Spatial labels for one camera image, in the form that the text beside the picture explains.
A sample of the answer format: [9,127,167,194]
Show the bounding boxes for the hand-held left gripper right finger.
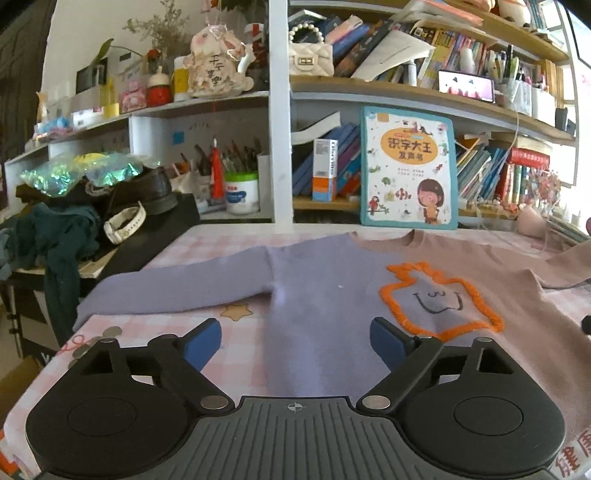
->
[356,316,532,411]

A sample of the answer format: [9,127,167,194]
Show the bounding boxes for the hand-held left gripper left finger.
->
[68,318,230,412]

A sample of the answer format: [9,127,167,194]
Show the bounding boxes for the purple and pink sweater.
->
[73,229,591,446]

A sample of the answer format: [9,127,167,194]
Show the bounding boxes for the pink checkered tablecloth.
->
[0,224,591,480]

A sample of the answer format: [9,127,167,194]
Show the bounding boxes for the stack of books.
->
[547,215,591,247]

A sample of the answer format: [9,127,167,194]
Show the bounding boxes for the pink pouch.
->
[516,205,550,238]

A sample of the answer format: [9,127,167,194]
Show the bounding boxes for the black case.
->
[9,193,201,296]

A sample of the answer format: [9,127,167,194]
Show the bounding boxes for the colourful flower bouquet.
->
[517,168,561,217]

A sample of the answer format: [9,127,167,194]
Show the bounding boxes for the white jar with pens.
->
[225,172,260,215]

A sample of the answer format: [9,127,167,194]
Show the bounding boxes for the children's picture book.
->
[359,106,459,230]

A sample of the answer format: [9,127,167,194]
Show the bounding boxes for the dark leather shoe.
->
[88,166,178,215]

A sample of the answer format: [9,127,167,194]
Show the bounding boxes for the teal cloth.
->
[0,203,105,342]

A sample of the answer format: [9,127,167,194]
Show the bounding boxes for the white orange toothpaste box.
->
[312,138,339,202]

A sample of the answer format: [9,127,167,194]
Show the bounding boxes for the red thick dictionary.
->
[508,148,551,171]

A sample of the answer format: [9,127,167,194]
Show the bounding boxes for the red tassel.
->
[211,136,225,204]

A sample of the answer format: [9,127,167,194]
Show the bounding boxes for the row of blue books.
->
[293,122,362,199]

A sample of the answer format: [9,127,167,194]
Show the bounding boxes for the row of leaning thin books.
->
[455,136,513,204]

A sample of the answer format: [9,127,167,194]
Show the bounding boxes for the white wooden bookshelf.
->
[4,0,583,232]

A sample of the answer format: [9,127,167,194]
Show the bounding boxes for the iridescent plastic packets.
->
[21,152,160,197]

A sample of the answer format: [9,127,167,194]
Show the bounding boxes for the white storage containers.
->
[501,78,557,125]

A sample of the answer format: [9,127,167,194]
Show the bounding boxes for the yellow mug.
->
[172,68,191,102]

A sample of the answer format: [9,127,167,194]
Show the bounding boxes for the red round bottle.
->
[147,67,174,108]

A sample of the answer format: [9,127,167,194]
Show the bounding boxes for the smartphone with lit screen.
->
[438,69,496,103]

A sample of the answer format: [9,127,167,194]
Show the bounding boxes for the plush rabbit doll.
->
[187,25,254,99]

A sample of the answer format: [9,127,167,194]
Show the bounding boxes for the white quilted pearl handbag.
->
[288,22,334,78]

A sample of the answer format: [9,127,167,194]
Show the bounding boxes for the row of colourful shelf books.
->
[332,0,509,88]

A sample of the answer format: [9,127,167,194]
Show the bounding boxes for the green leaf plant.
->
[90,39,116,88]

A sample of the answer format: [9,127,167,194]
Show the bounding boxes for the dried flowers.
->
[124,0,190,51]

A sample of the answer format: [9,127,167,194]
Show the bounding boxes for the white charging cable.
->
[480,99,555,252]

